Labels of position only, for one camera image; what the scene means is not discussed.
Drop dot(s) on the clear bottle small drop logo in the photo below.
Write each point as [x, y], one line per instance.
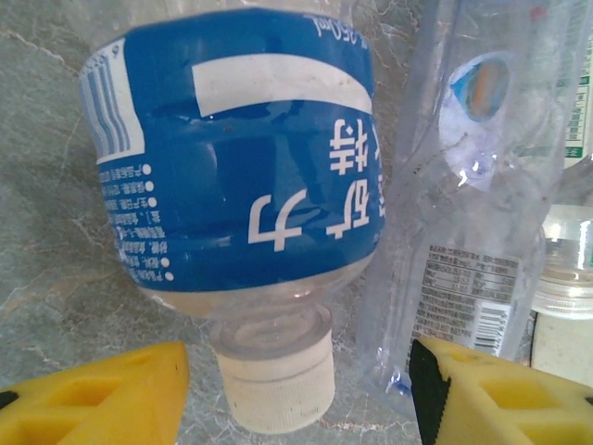
[463, 208]

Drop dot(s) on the clear bottle green white cap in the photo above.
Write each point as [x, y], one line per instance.
[567, 273]

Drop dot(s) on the squat bottle blue label white cap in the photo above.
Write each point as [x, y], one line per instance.
[231, 185]

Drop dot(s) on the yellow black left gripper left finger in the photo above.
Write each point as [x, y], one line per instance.
[92, 403]

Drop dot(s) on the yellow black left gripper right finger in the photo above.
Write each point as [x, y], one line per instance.
[509, 408]

